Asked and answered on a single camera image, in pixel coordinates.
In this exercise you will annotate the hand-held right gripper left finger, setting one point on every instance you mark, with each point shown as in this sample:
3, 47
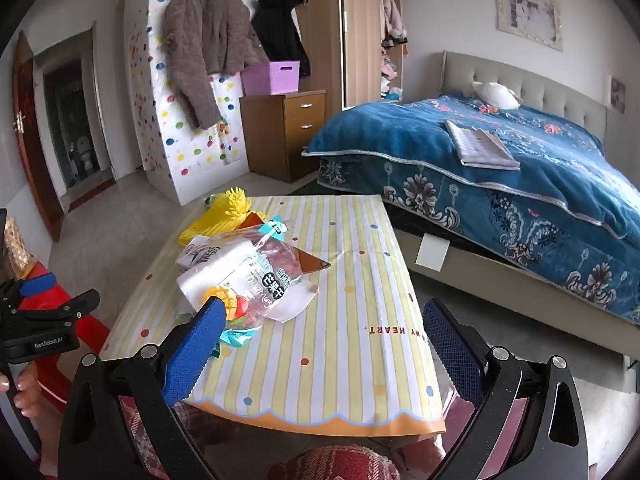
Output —
195, 350

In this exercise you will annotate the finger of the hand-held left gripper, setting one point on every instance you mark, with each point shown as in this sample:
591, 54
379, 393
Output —
75, 307
37, 282

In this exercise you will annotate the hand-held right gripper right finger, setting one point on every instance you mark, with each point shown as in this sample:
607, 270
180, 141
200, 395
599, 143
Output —
452, 355

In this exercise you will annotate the red plastic stool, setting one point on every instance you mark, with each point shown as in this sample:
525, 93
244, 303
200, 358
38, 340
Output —
52, 380

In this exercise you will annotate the clear printed snack bag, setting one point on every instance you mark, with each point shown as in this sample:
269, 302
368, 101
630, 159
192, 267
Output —
280, 270

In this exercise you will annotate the person's left hand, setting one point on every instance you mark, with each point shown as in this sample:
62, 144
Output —
27, 400

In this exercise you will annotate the golden patterned bag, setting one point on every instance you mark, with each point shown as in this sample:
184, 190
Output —
17, 250

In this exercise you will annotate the white printed packet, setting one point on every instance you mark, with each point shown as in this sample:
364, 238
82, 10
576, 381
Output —
195, 255

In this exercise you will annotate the white card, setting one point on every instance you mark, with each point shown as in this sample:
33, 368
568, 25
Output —
432, 251

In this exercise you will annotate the striped dotted tablecloth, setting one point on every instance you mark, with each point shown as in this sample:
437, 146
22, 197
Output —
325, 340

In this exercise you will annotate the yellow knitted hat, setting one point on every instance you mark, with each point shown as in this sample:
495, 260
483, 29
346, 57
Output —
215, 220

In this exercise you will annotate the red-brown door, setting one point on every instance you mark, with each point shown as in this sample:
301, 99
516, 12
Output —
35, 150

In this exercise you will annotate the white toilet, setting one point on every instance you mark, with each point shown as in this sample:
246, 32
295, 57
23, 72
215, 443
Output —
85, 155

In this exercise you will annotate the white dotted cabinet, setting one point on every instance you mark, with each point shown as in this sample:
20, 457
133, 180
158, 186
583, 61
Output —
190, 160

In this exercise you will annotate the folded grey cloth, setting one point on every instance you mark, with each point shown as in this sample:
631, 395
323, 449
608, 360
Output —
480, 147

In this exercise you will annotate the blue floral blanket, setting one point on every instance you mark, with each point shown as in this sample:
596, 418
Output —
400, 130

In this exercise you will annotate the wooden drawer nightstand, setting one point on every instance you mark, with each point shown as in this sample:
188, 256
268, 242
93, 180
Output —
300, 130

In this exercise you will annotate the white plush toy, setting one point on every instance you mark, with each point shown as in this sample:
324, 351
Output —
495, 94

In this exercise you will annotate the purple plastic basket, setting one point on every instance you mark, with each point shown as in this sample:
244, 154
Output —
270, 79

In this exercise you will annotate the brown quilted jacket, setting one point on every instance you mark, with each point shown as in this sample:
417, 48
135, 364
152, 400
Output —
205, 35

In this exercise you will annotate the black coat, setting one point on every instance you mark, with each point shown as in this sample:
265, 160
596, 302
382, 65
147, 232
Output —
280, 25

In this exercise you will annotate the pink hanging clothes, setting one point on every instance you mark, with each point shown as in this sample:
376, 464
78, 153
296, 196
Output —
390, 12

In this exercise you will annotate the wooden wardrobe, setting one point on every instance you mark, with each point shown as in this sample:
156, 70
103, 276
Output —
310, 20

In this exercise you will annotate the beige upholstered bed frame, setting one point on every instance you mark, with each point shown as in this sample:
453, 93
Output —
550, 90

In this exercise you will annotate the small wall picture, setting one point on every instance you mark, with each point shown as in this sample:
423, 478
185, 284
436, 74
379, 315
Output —
617, 94

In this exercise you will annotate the large framed wall picture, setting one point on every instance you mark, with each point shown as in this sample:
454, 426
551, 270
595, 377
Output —
530, 15

